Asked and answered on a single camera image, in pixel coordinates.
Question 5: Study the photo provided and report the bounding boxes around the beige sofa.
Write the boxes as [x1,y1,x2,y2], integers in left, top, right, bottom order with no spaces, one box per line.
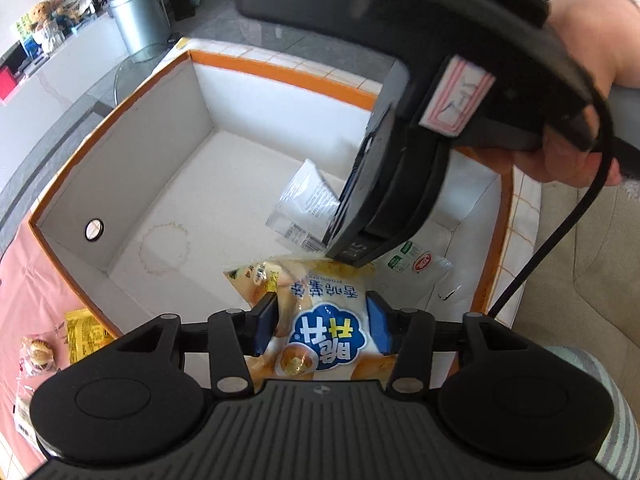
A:
[514,177,640,363]

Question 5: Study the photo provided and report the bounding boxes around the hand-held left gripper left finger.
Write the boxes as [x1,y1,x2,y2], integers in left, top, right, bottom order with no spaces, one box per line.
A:
[117,291,279,397]

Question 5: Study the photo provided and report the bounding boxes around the pink printed mat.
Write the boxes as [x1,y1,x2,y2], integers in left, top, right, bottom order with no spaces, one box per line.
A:
[0,220,122,476]

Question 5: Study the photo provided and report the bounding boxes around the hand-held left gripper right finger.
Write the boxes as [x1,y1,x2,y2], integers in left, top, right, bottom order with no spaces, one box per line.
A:
[366,290,528,395]

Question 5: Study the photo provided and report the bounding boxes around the silver trash can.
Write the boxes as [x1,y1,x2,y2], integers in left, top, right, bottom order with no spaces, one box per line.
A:
[105,0,172,64]

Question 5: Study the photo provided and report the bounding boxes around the white packet green marks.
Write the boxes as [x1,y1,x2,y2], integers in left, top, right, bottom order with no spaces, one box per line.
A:
[372,237,455,307]

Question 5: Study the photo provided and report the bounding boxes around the round glass side table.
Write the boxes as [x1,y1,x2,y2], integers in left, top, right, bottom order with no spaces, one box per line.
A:
[112,40,183,111]

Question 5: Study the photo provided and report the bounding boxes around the red box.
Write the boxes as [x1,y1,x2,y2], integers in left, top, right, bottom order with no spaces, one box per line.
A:
[0,66,19,102]

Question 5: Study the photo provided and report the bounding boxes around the person's striped clothing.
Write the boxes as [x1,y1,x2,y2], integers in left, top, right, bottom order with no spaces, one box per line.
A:
[544,345,640,472]

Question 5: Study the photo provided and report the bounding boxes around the clear plastic packet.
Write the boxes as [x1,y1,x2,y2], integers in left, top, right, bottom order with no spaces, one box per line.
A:
[265,158,349,253]

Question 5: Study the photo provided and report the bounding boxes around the white marble tv console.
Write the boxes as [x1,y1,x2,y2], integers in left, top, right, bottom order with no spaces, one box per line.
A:
[0,10,132,188]

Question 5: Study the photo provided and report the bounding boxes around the orange cardboard box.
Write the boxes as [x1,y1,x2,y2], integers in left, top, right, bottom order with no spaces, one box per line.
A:
[27,49,517,361]

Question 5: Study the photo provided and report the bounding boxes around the wrapped muffin packet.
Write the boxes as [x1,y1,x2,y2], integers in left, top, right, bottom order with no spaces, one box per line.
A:
[19,335,59,377]

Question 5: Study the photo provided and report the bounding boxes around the yellow noodle packet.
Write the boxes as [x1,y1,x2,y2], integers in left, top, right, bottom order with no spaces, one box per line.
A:
[64,308,117,366]

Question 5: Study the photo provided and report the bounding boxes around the clear packet white candies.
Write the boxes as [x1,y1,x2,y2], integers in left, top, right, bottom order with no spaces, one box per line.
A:
[12,385,42,461]

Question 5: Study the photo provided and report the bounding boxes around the yellow chips packet blue label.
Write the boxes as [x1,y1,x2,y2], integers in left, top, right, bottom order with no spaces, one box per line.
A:
[223,255,397,394]

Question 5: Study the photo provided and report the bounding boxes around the person's right hand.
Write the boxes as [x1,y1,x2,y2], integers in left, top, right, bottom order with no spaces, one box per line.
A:
[465,0,640,188]

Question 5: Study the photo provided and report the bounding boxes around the teddy bear in white pot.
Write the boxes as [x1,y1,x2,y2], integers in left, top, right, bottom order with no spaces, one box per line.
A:
[29,0,67,54]

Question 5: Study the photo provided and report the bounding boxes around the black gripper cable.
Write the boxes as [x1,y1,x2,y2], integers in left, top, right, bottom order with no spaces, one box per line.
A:
[486,105,618,320]

